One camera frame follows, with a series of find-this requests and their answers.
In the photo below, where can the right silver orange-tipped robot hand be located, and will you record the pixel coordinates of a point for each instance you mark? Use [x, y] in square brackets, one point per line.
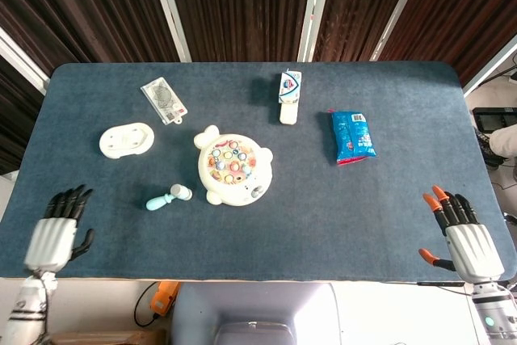
[472, 246]

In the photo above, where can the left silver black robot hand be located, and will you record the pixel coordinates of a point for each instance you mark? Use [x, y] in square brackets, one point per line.
[52, 242]

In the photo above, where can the small teal toy rod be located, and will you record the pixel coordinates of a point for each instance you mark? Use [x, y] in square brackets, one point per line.
[169, 196]

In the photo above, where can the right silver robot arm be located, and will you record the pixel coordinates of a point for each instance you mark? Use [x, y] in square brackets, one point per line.
[493, 312]

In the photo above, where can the cream fishing game toy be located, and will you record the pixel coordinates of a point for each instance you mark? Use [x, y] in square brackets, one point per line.
[233, 167]

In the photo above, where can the person in white clothing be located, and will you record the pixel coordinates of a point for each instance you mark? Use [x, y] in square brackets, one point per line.
[503, 143]

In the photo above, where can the brown cardboard box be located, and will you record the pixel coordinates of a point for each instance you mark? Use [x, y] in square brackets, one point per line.
[105, 338]

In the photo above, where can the cream oval plastic base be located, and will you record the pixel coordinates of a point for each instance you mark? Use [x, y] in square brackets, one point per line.
[126, 141]

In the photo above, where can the orange handheld device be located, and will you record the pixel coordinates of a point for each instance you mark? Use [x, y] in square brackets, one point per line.
[163, 299]

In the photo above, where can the black equipment case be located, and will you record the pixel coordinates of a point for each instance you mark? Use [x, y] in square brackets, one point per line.
[490, 115]

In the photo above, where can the blue snack bag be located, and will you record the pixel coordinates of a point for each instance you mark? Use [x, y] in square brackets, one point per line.
[352, 137]

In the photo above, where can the clear packaged metal strainer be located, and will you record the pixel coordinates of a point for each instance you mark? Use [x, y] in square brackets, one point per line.
[163, 99]

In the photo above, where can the dark blue table mat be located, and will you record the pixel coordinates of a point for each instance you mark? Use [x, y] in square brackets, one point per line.
[258, 232]

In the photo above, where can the grey robot torso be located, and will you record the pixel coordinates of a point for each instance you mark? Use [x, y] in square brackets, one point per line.
[254, 314]

